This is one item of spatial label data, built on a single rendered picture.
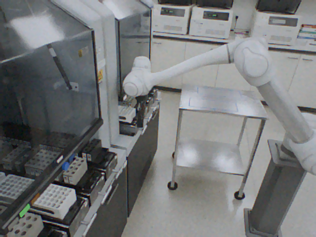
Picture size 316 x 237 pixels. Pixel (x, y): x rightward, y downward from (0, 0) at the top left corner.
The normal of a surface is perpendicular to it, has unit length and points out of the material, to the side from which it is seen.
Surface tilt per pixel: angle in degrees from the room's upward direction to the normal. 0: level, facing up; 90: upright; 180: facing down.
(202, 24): 90
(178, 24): 90
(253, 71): 85
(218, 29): 90
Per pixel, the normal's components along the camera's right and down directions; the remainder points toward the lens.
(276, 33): -0.24, 0.48
